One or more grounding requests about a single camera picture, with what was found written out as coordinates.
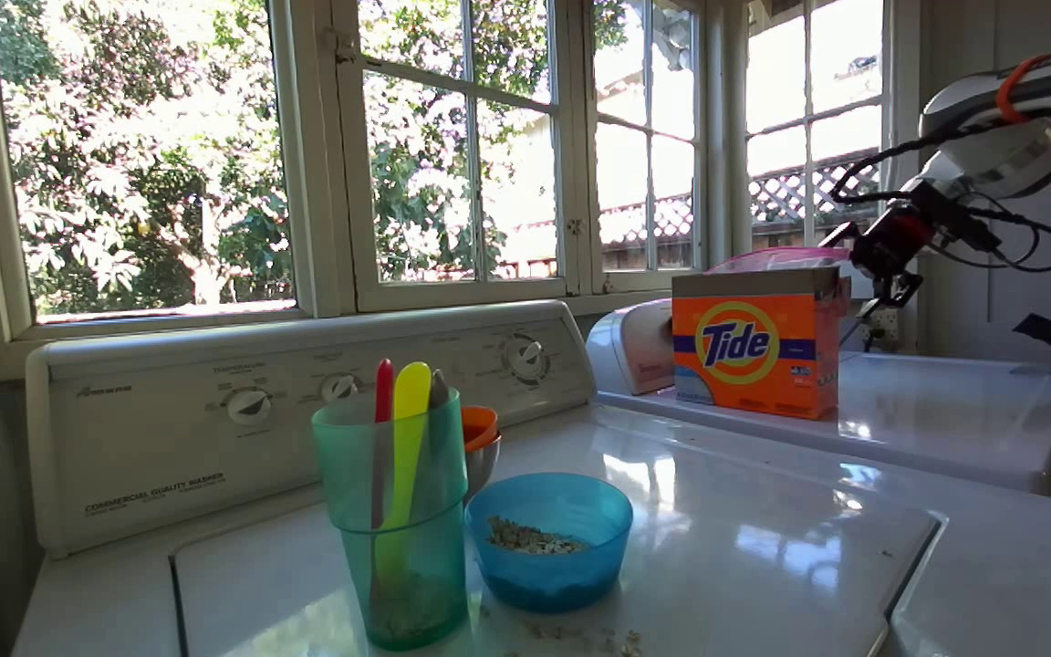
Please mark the large white washer dial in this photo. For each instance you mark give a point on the large white washer dial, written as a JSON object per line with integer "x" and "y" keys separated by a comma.
{"x": 528, "y": 358}

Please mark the white dryer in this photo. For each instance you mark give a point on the white dryer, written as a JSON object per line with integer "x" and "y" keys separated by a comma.
{"x": 949, "y": 412}

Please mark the white washer control knob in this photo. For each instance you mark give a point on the white washer control knob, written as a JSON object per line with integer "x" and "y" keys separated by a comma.
{"x": 340, "y": 388}
{"x": 249, "y": 403}

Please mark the white wall outlet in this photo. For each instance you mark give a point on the white wall outlet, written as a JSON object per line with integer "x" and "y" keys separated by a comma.
{"x": 862, "y": 328}

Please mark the white box on sill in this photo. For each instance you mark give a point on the white box on sill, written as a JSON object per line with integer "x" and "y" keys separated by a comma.
{"x": 862, "y": 287}

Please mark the white washing machine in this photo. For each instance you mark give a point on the white washing machine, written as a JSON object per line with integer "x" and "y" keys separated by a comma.
{"x": 720, "y": 559}

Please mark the yellow-green plastic utensil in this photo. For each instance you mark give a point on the yellow-green plastic utensil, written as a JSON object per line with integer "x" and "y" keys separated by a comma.
{"x": 410, "y": 423}

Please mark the cream wooden window frame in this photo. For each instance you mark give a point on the cream wooden window frame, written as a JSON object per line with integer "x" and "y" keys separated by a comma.
{"x": 326, "y": 169}

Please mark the grey plastic utensil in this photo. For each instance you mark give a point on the grey plastic utensil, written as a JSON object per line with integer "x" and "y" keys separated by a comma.
{"x": 439, "y": 403}

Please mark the orange Tide detergent box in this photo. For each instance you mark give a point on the orange Tide detergent box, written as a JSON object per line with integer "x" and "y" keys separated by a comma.
{"x": 758, "y": 351}

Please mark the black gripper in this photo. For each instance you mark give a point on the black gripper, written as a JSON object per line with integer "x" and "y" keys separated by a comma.
{"x": 901, "y": 240}

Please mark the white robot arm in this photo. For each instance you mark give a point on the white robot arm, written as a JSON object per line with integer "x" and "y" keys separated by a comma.
{"x": 1012, "y": 149}

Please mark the blue plastic bowl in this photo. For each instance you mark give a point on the blue plastic bowl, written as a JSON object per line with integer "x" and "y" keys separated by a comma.
{"x": 547, "y": 547}

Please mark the green translucent plastic cup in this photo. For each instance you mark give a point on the green translucent plastic cup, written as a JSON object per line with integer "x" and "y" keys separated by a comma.
{"x": 410, "y": 570}

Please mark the orange-rimmed metal cup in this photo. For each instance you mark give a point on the orange-rimmed metal cup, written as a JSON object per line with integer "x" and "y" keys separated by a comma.
{"x": 482, "y": 427}

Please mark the red plastic utensil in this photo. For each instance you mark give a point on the red plastic utensil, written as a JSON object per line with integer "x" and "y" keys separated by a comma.
{"x": 385, "y": 388}

